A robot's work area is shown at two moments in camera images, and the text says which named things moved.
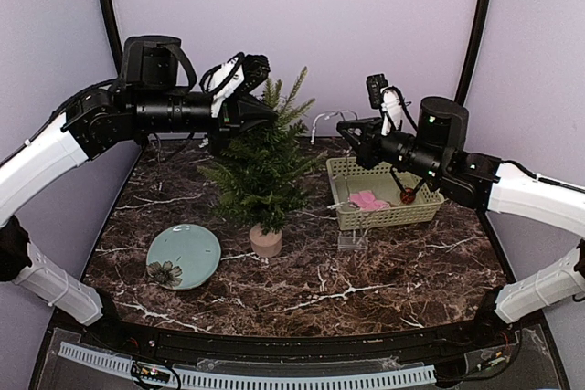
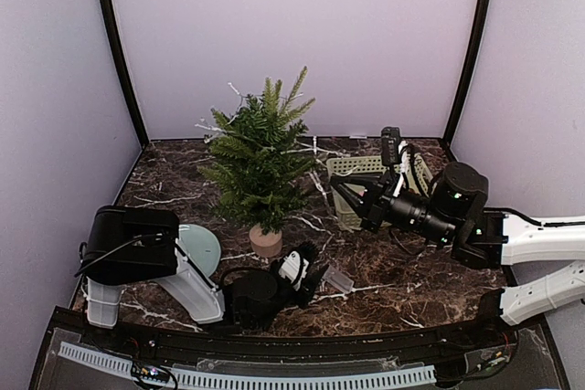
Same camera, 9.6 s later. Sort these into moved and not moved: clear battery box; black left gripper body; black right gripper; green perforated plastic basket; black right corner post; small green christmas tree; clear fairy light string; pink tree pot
Moved: clear battery box; clear fairy light string; black right gripper; black left gripper body
Not moved: green perforated plastic basket; pink tree pot; black right corner post; small green christmas tree
